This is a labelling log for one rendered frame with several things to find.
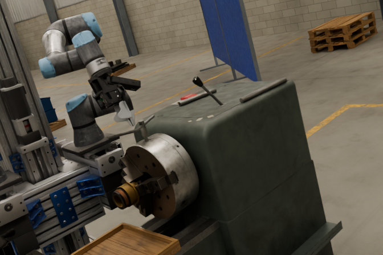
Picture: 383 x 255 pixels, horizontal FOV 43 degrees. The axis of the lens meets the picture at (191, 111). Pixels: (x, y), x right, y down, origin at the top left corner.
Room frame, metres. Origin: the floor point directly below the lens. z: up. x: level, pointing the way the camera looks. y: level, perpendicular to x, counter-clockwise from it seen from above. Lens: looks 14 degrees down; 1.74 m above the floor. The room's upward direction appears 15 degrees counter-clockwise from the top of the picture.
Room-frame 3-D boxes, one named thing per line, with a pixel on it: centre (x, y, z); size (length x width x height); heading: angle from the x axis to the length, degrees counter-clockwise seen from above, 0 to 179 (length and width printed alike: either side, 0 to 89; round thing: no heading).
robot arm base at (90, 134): (2.34, 0.53, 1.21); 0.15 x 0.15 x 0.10
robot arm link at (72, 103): (2.34, 0.52, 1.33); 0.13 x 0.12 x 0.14; 99
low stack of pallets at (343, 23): (9.28, -3.23, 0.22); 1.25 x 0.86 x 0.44; 134
